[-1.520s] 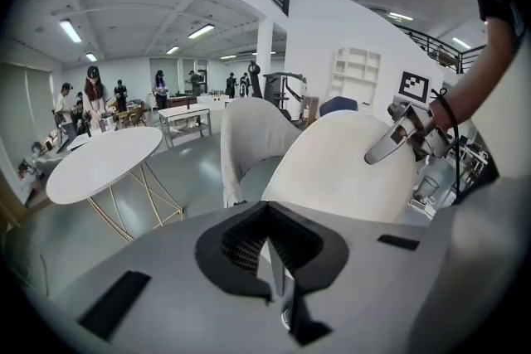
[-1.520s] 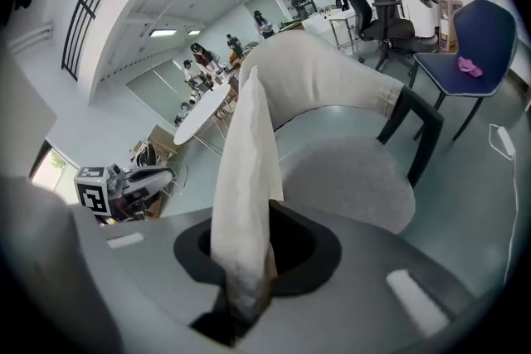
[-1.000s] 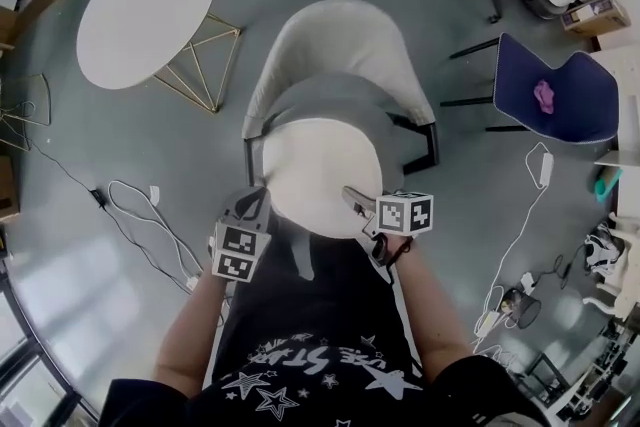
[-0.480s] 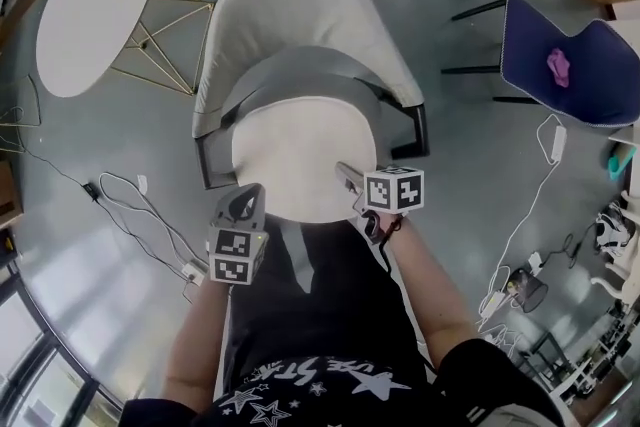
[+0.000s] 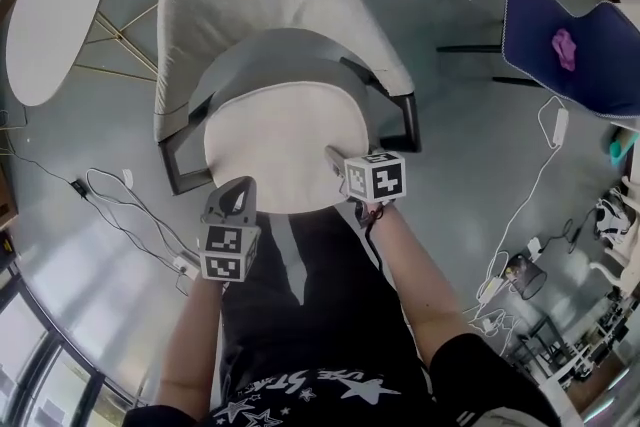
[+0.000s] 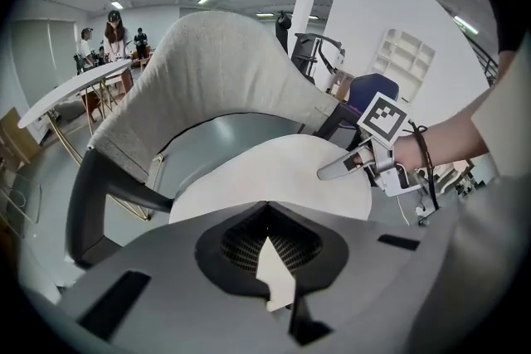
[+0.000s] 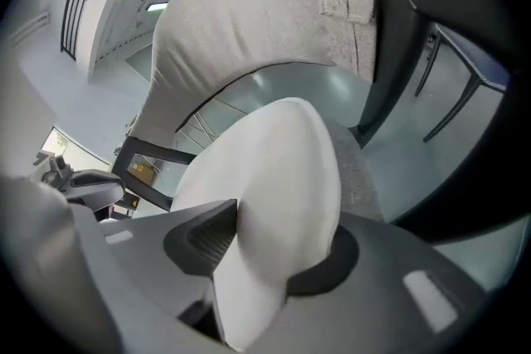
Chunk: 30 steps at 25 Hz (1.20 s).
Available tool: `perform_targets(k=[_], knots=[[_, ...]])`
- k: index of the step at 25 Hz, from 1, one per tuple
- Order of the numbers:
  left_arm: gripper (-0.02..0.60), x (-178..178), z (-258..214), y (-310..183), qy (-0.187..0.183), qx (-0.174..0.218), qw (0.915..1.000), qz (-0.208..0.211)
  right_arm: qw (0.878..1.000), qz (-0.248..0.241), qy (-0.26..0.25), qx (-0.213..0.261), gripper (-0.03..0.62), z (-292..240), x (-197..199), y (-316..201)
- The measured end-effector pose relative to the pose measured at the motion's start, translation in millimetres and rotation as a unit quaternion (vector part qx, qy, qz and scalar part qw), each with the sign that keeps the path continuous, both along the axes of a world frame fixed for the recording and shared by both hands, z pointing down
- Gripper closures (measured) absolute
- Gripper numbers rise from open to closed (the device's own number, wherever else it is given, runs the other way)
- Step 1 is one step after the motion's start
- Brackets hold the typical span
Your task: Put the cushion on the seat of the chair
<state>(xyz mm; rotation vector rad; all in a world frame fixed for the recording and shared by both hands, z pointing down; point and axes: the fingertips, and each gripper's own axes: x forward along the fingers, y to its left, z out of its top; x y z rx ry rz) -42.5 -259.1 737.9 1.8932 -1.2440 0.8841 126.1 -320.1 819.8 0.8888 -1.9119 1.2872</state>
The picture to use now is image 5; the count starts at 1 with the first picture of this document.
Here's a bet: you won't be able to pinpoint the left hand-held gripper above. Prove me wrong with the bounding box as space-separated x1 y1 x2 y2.
198 176 263 286

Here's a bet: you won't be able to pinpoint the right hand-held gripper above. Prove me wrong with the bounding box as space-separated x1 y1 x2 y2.
325 145 410 205

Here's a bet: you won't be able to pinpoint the white round cloth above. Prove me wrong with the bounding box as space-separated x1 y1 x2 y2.
203 82 370 216

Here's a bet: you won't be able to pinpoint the person's right forearm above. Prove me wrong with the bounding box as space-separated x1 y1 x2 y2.
368 200 474 369

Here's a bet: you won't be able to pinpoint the person's left forearm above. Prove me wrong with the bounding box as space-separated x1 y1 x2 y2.
153 275 227 422

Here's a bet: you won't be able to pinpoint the dark blue chair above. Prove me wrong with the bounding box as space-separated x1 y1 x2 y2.
436 0 640 119

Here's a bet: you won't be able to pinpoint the person's black trousers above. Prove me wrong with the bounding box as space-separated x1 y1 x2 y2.
218 203 419 381

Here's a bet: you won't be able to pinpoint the white extension socket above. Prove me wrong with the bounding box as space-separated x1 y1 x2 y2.
477 277 524 356

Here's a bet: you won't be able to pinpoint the person's black star-print shirt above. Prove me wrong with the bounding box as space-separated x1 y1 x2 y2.
121 332 562 427

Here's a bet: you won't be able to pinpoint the black mesh waste basket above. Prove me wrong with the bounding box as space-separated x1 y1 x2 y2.
503 253 548 302

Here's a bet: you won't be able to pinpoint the large window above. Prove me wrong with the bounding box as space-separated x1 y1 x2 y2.
0 264 151 427

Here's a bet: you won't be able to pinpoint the small pink object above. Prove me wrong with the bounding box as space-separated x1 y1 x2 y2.
550 27 579 71

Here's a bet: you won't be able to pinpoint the white oval table gold legs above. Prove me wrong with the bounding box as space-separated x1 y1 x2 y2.
3 0 167 108

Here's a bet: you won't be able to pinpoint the black metal rack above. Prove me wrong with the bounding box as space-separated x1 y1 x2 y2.
517 313 574 379

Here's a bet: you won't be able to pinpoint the teal rolled mat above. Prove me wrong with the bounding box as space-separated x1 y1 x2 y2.
608 134 632 166

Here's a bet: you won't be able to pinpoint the black and white bag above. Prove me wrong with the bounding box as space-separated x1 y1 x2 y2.
593 197 637 247

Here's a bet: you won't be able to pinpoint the black cables on floor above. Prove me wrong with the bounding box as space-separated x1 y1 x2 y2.
85 167 202 297

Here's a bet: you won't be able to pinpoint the black power adapter with cable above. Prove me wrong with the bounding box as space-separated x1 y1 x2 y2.
0 107 94 202

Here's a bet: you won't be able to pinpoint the white power cable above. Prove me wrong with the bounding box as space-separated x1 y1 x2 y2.
478 94 571 304

